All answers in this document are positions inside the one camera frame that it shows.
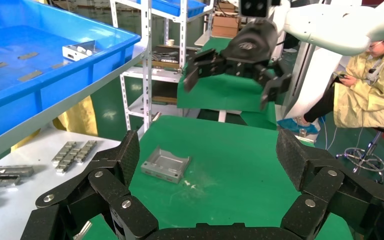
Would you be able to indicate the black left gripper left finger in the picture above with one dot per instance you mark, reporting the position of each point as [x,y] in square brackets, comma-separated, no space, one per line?
[109,188]

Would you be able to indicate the brown cardboard box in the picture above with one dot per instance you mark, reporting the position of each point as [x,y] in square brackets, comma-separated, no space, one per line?
[225,26]

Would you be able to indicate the person in yellow coat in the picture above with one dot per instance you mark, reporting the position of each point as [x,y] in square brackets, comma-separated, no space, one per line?
[371,96]

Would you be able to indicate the person's bare hand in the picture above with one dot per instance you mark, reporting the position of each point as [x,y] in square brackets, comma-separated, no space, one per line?
[349,81]

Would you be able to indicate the black stool chrome base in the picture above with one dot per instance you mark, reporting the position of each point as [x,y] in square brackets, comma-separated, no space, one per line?
[364,159]

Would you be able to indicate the green table cloth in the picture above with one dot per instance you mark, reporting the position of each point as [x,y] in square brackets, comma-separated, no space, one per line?
[225,92]
[228,159]

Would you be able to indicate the black handheld phone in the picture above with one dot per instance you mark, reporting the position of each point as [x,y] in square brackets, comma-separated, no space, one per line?
[337,78]

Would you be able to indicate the ridged metal strip part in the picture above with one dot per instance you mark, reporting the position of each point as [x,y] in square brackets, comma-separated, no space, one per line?
[77,155]
[64,152]

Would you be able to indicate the yellow plastic sheet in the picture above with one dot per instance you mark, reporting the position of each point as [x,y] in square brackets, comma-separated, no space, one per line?
[79,119]

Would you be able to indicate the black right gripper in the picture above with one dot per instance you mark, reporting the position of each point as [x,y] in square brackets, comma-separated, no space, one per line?
[251,46]

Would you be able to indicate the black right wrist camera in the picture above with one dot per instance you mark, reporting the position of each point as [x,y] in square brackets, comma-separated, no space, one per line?
[255,7]

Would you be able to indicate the silver sheet metal bracket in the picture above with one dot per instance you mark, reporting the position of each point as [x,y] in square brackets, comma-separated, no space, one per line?
[165,164]
[76,52]

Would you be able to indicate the small blue plastic bin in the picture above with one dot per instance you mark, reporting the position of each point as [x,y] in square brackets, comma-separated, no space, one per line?
[178,6]

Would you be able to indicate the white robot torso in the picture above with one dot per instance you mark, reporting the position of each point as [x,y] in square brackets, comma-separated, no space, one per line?
[314,82]

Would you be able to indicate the large blue plastic bin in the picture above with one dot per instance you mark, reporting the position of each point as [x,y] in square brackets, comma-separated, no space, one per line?
[62,89]

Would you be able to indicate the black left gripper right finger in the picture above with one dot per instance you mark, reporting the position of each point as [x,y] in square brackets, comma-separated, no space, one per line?
[324,188]

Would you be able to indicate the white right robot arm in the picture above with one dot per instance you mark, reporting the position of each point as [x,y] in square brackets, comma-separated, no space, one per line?
[331,26]

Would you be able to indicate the pile of dark metal parts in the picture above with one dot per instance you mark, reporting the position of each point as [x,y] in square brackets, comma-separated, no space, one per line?
[165,57]

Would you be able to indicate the small white cup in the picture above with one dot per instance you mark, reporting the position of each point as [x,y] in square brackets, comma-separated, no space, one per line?
[170,42]

